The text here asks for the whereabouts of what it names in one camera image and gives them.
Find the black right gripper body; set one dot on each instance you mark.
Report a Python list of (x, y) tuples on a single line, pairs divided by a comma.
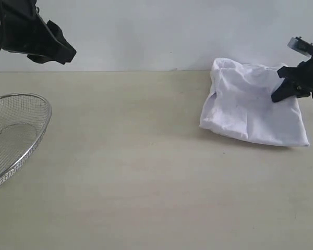
[(304, 77)]

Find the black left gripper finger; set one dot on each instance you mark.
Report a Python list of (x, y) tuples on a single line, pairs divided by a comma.
[(47, 57), (61, 50)]

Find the silver wire mesh basket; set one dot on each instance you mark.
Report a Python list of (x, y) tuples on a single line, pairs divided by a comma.
[(24, 118)]

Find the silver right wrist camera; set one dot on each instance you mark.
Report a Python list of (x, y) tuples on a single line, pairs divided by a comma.
[(301, 46)]

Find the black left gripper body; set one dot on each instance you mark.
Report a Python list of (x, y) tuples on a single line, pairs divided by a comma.
[(22, 30)]

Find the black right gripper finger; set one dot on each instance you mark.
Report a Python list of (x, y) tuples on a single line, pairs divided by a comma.
[(285, 90), (288, 72)]

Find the white t-shirt red logo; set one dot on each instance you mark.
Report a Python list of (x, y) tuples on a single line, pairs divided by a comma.
[(239, 106)]

